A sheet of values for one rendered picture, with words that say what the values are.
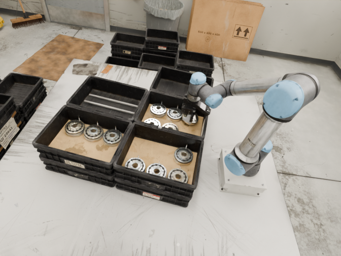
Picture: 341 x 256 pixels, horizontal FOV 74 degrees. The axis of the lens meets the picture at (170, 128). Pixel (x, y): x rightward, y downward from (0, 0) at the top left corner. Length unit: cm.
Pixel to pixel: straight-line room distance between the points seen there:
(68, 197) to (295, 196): 197
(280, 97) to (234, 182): 61
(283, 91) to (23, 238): 121
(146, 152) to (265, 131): 62
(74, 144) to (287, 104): 102
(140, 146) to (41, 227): 59
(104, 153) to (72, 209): 31
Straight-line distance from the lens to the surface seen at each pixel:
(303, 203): 250
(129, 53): 289
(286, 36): 441
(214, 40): 389
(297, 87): 83
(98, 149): 126
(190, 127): 139
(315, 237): 241
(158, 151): 124
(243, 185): 129
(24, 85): 255
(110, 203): 124
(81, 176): 129
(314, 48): 470
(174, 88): 166
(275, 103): 83
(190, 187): 104
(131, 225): 119
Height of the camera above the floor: 183
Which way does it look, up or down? 47 degrees down
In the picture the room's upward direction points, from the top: 11 degrees clockwise
